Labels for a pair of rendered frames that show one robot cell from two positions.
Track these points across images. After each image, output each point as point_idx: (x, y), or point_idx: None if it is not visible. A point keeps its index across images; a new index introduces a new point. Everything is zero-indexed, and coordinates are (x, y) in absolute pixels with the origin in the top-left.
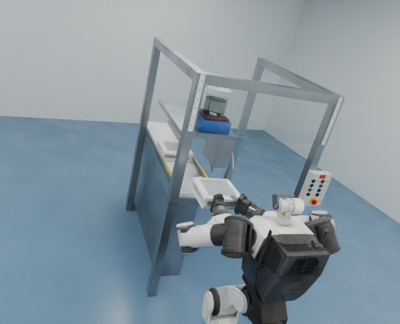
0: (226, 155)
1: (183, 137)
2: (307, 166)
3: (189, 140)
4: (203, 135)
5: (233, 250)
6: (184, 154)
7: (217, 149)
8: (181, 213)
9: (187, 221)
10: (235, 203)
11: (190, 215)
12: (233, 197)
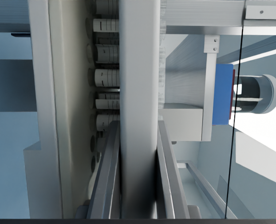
0: (169, 130)
1: (226, 1)
2: None
3: (219, 18)
4: (210, 66)
5: None
6: (182, 12)
7: (178, 108)
8: (19, 82)
9: (1, 98)
10: (116, 185)
11: (15, 101)
12: (171, 145)
